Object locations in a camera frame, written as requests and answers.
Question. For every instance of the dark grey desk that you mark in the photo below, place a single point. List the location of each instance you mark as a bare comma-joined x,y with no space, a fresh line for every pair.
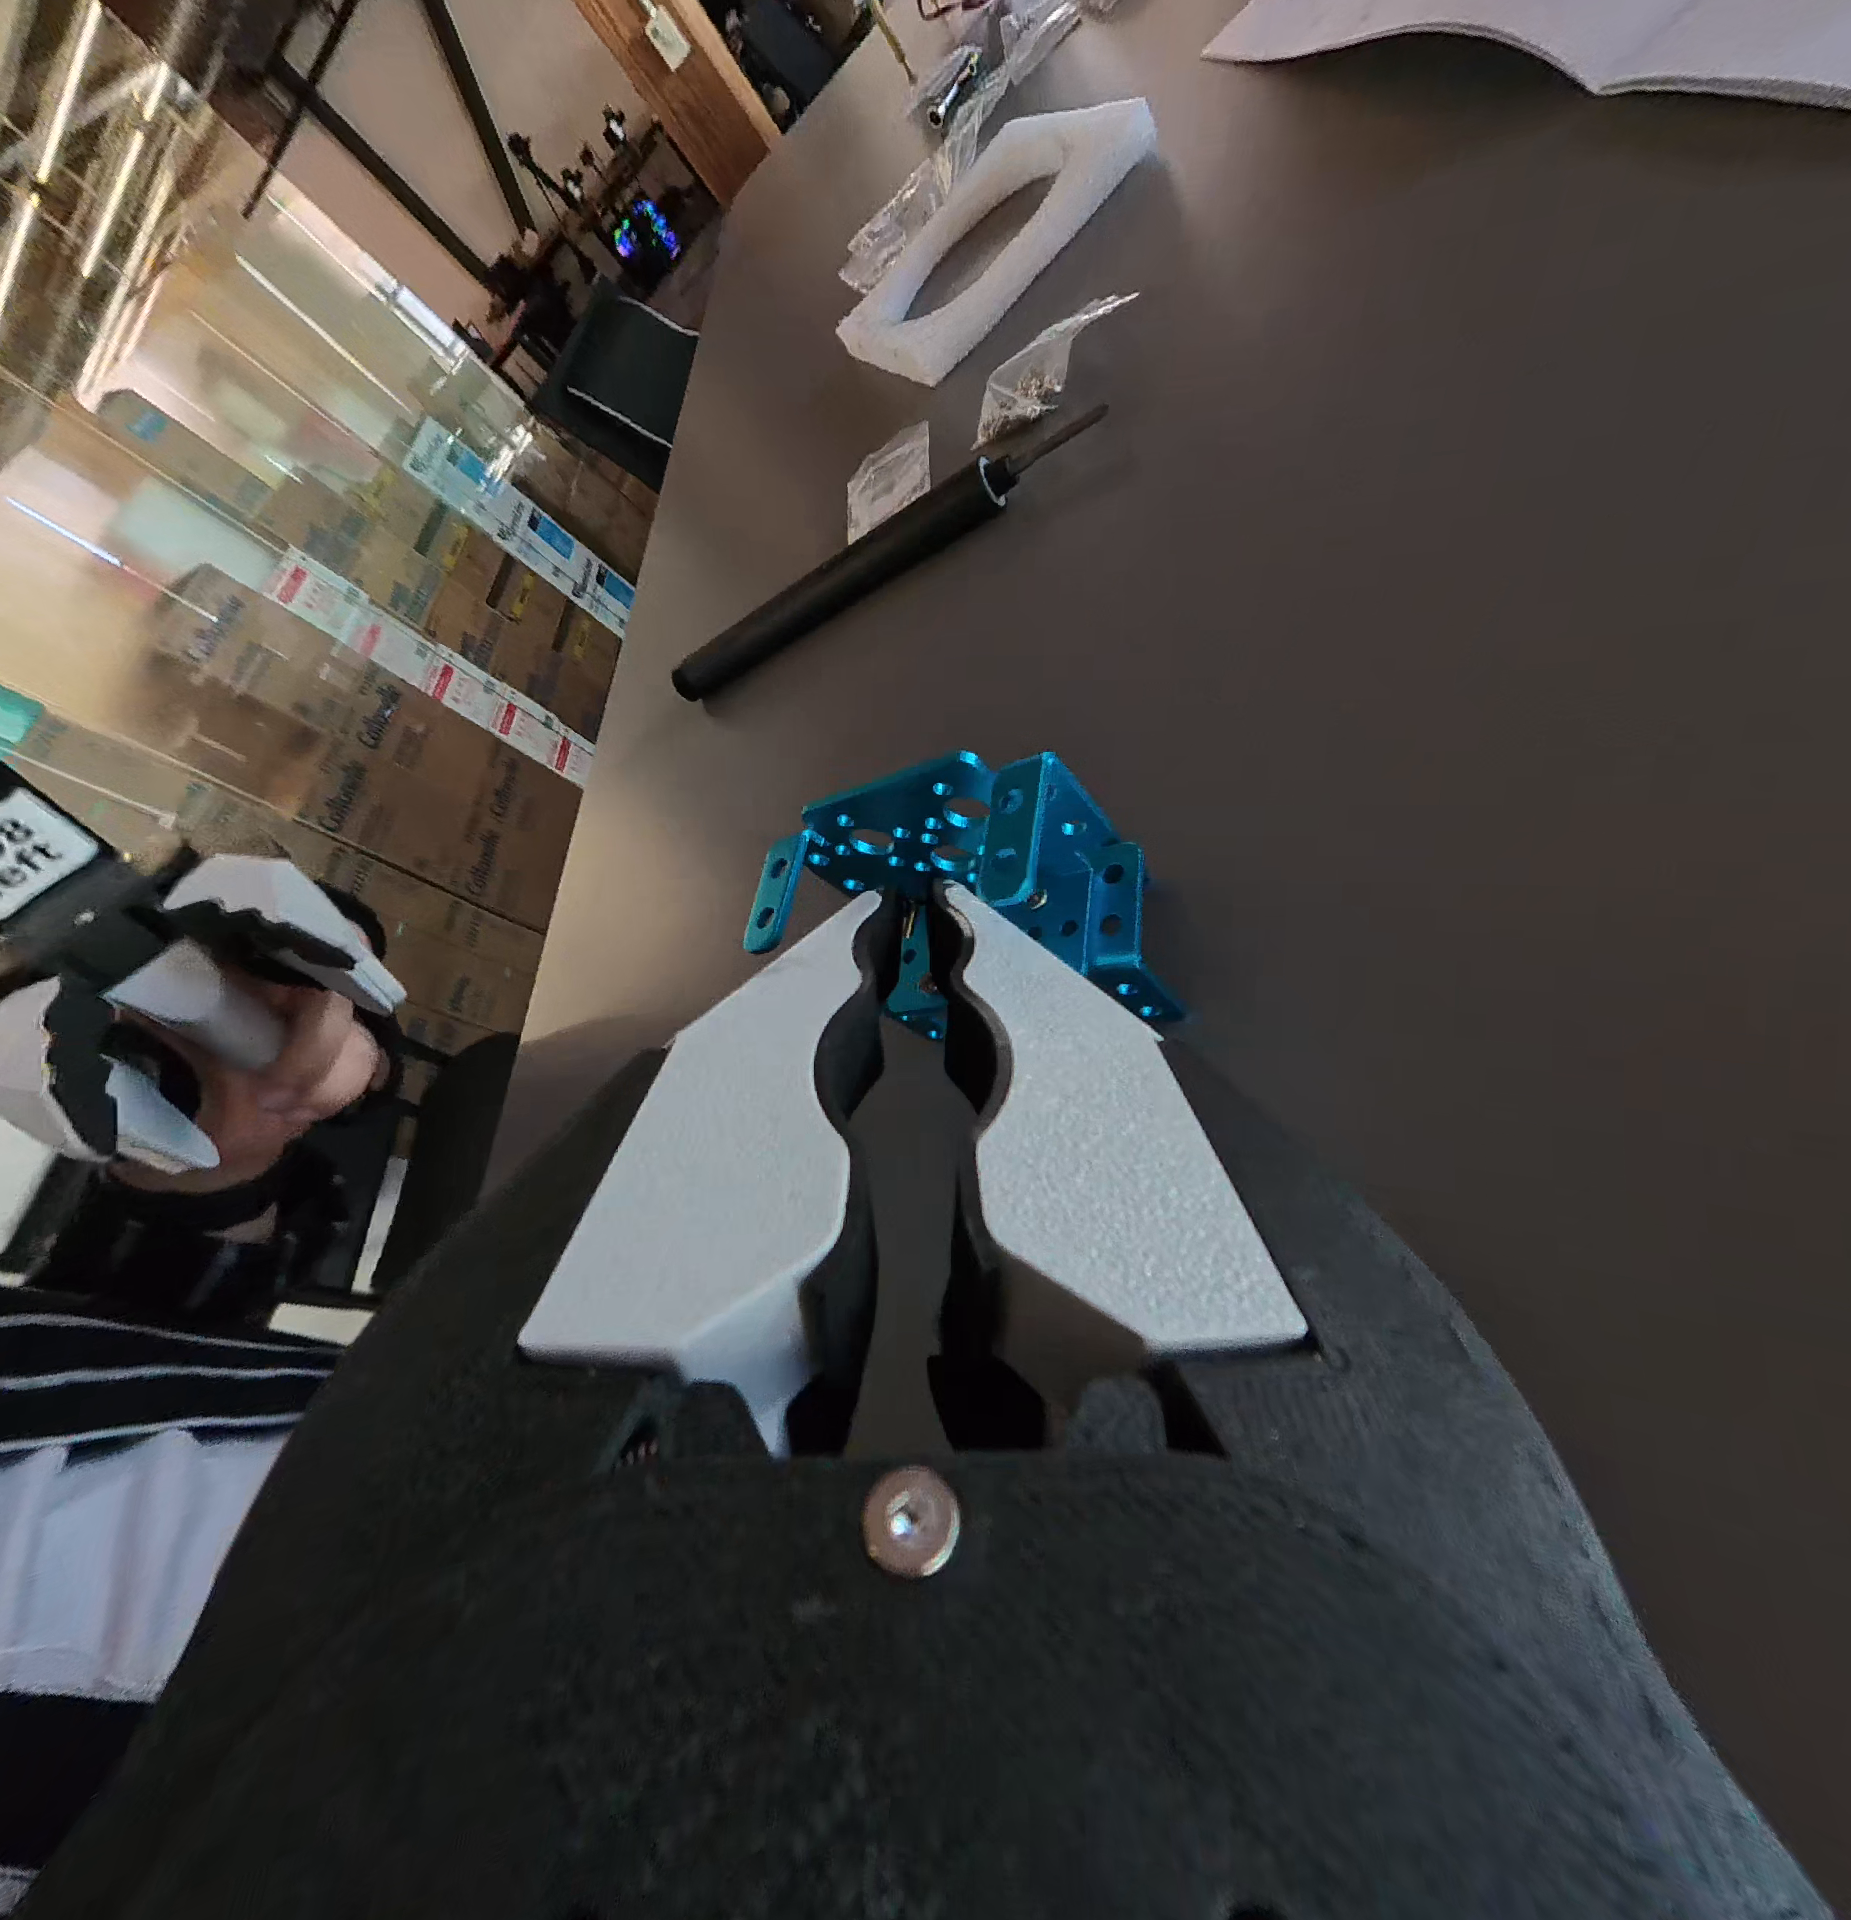
1465,600

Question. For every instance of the clear plastic bag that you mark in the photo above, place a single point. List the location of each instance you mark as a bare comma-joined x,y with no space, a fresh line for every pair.
1030,30
901,226

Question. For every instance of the wooden counter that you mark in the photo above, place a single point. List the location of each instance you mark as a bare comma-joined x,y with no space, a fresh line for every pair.
685,92

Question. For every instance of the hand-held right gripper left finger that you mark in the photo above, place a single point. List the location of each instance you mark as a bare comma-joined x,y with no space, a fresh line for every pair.
700,1200

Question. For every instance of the flat clear bag of screws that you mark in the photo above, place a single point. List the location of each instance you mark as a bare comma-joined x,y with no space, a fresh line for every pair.
889,482

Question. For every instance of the white foam block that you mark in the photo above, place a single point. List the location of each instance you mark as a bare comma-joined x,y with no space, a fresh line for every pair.
1104,151

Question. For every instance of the black striped jacket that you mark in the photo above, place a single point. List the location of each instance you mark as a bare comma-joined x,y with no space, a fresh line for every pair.
40,1771

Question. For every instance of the stack of cardboard boxes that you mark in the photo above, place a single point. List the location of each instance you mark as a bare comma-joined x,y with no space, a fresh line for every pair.
415,750

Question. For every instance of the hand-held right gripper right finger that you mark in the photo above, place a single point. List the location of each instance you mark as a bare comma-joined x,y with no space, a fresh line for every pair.
1135,1200

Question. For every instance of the black office chair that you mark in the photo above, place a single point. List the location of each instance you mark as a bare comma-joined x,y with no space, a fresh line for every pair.
452,1155
617,376

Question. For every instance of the black electric screwdriver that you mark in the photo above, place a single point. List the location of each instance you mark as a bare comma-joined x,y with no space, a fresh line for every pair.
836,579

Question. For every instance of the blue metal bracket assembly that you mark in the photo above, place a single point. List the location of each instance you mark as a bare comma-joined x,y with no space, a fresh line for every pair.
896,841

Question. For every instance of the crumpled clear bag of screws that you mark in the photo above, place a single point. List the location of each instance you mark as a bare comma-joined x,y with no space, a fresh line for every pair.
1038,376

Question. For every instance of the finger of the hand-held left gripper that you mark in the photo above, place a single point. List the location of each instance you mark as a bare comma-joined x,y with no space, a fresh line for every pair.
287,901
9,1066

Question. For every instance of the white instruction manual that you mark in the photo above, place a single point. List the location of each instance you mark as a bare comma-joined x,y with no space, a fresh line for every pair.
1616,44

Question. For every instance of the person's left hand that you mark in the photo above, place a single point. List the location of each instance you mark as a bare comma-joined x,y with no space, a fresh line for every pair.
324,1059

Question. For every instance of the white garment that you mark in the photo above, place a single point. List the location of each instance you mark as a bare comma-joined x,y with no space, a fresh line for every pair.
99,1562

